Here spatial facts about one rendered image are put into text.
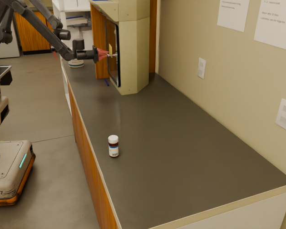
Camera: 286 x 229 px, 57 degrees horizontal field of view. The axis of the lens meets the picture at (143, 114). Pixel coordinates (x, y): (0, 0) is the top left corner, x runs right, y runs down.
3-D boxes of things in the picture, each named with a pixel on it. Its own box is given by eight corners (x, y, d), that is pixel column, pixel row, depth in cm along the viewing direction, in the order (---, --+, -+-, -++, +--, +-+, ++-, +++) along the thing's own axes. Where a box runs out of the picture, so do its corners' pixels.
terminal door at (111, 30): (109, 73, 200) (106, 17, 181) (119, 88, 175) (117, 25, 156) (108, 73, 200) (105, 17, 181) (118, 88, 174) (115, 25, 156)
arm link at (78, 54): (75, 58, 169) (76, 61, 164) (74, 47, 166) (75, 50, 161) (86, 58, 171) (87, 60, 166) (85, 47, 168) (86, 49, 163)
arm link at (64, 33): (58, 23, 193) (51, 20, 185) (72, 24, 191) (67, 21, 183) (57, 40, 194) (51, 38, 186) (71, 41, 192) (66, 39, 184)
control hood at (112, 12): (106, 14, 181) (105, -2, 177) (119, 21, 155) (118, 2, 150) (89, 15, 178) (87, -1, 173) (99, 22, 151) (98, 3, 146)
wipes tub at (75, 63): (82, 62, 241) (81, 46, 234) (85, 67, 231) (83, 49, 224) (68, 64, 237) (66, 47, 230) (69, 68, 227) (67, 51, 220)
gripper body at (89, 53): (96, 47, 164) (84, 48, 162) (97, 63, 169) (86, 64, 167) (95, 45, 170) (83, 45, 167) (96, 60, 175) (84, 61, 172)
